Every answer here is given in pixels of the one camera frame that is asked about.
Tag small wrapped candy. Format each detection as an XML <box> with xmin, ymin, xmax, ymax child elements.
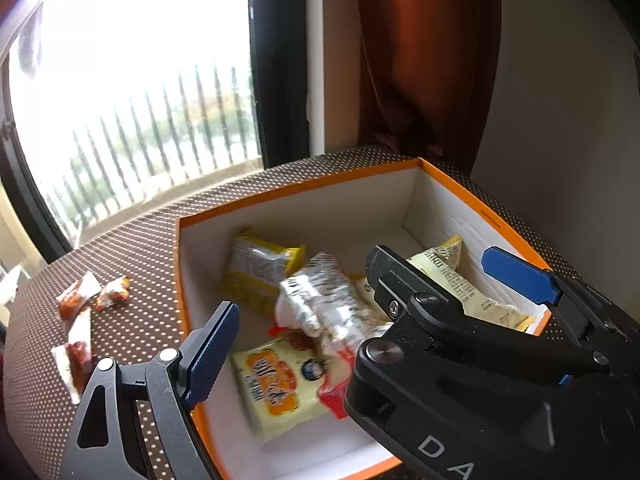
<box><xmin>94</xmin><ymin>275</ymin><xmax>131</xmax><ymax>311</ymax></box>

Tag black window frame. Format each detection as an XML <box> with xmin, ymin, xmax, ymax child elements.
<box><xmin>1</xmin><ymin>0</ymin><xmax>309</xmax><ymax>263</ymax></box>

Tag brown polka dot tablecloth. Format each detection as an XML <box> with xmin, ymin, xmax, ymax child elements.
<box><xmin>3</xmin><ymin>146</ymin><xmax>573</xmax><ymax>479</ymax></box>

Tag red brown curtain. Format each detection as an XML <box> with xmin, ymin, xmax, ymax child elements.
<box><xmin>357</xmin><ymin>0</ymin><xmax>502</xmax><ymax>174</ymax></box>

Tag orange cardboard box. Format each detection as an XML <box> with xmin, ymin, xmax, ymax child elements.
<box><xmin>175</xmin><ymin>159</ymin><xmax>550</xmax><ymax>479</ymax></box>

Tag cartoon character small snack pack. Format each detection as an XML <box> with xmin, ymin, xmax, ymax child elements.
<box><xmin>231</xmin><ymin>330</ymin><xmax>328</xmax><ymax>441</ymax></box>

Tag olive yellow snack bag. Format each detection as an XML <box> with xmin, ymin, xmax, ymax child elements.
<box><xmin>222</xmin><ymin>233</ymin><xmax>306</xmax><ymax>318</ymax></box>

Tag balcony metal railing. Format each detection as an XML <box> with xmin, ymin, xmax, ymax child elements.
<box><xmin>42</xmin><ymin>66</ymin><xmax>262</xmax><ymax>243</ymax></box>

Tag long red white snack stick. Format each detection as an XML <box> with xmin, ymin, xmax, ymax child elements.
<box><xmin>51</xmin><ymin>307</ymin><xmax>96</xmax><ymax>405</ymax></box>

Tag red brown snack wrapper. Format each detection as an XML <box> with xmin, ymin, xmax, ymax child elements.
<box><xmin>56</xmin><ymin>271</ymin><xmax>101</xmax><ymax>321</ymax></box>

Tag red white snack bag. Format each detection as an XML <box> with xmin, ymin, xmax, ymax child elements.
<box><xmin>274</xmin><ymin>252</ymin><xmax>392</xmax><ymax>419</ymax></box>

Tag yellow cartoon snack bag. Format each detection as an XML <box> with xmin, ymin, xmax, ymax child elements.
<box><xmin>408</xmin><ymin>235</ymin><xmax>535</xmax><ymax>332</ymax></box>

